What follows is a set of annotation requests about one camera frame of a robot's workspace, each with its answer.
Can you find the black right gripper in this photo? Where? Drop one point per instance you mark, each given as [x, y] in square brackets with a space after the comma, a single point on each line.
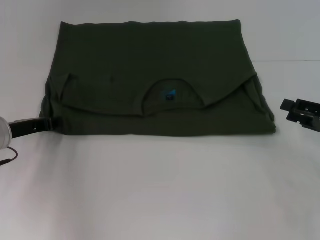
[308, 115]

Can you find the dark green FREE print T-shirt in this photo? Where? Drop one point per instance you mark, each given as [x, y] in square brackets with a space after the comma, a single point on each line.
[150, 62]

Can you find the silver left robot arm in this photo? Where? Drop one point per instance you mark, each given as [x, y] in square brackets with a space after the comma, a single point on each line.
[4, 133]

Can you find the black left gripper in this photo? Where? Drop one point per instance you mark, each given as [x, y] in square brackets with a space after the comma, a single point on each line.
[27, 127]

